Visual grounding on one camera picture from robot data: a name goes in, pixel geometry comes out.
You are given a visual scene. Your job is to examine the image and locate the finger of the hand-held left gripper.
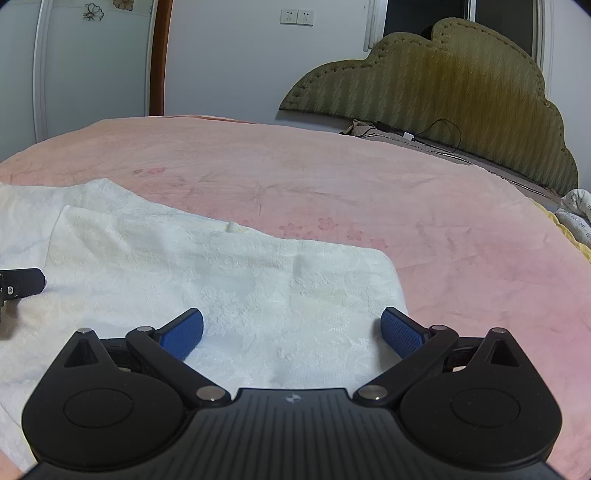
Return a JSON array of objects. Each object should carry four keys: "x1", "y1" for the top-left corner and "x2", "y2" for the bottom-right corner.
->
[{"x1": 0, "y1": 268, "x2": 46, "y2": 302}]

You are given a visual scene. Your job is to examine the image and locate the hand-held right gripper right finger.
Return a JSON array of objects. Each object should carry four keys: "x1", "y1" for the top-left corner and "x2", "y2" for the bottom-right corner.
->
[{"x1": 353, "y1": 307, "x2": 537, "y2": 409}]

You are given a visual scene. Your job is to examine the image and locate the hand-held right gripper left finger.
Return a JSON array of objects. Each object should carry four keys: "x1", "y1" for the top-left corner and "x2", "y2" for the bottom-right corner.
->
[{"x1": 48, "y1": 308, "x2": 232, "y2": 409}]

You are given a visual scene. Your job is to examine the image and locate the white textured towel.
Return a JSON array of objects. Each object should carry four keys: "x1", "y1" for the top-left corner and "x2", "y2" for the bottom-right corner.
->
[{"x1": 0, "y1": 179, "x2": 409, "y2": 472}]

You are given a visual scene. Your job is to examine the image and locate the pink blanket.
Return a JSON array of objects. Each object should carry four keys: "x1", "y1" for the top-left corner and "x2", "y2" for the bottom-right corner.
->
[{"x1": 0, "y1": 114, "x2": 591, "y2": 480}]

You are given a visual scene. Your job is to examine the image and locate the yellow cloth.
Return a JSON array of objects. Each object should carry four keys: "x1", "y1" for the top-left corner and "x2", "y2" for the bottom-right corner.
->
[{"x1": 546, "y1": 207, "x2": 591, "y2": 265}]

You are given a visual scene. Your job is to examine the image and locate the white printed cloth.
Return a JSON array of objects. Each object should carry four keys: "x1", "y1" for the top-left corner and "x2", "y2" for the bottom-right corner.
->
[{"x1": 556, "y1": 188, "x2": 591, "y2": 246}]

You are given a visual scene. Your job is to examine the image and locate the flower-patterned wardrobe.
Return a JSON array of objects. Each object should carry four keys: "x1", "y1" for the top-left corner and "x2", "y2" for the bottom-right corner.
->
[{"x1": 0, "y1": 0, "x2": 160, "y2": 163}]

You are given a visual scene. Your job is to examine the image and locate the olive padded headboard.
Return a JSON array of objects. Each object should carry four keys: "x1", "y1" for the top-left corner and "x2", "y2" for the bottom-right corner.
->
[{"x1": 279, "y1": 17, "x2": 580, "y2": 197}]

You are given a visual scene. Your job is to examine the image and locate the window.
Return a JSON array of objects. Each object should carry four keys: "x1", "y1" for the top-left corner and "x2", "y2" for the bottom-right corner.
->
[{"x1": 364, "y1": 0, "x2": 556, "y2": 71}]

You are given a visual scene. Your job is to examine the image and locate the black cable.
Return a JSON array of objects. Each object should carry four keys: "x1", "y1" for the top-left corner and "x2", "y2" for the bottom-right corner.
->
[{"x1": 376, "y1": 119, "x2": 463, "y2": 154}]

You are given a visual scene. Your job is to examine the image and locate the brown wooden door frame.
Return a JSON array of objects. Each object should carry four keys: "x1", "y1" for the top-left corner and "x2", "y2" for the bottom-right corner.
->
[{"x1": 148, "y1": 0, "x2": 173, "y2": 117}]

